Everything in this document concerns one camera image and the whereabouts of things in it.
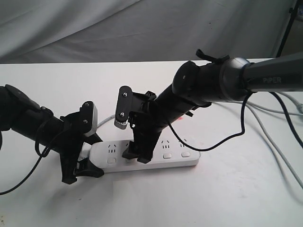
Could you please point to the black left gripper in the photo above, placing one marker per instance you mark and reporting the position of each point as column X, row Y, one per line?
column 75, row 132

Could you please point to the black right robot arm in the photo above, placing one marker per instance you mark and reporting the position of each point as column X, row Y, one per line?
column 220, row 80

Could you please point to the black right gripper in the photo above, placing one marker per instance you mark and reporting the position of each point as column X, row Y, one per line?
column 147, row 123

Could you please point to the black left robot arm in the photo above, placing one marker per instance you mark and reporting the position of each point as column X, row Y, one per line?
column 24, row 116

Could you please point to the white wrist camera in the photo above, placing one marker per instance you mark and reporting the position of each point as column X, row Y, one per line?
column 88, row 118
column 123, row 107

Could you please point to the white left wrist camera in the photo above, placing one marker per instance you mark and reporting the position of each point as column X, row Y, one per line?
column 88, row 118

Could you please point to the grey backdrop cloth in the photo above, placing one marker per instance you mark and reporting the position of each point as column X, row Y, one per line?
column 70, row 31

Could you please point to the black tripod stand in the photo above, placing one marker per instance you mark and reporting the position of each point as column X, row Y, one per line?
column 292, row 15

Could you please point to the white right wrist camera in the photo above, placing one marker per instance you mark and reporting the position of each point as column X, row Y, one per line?
column 123, row 107

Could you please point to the white five-outlet power strip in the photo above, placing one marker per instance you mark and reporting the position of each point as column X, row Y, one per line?
column 167, row 154

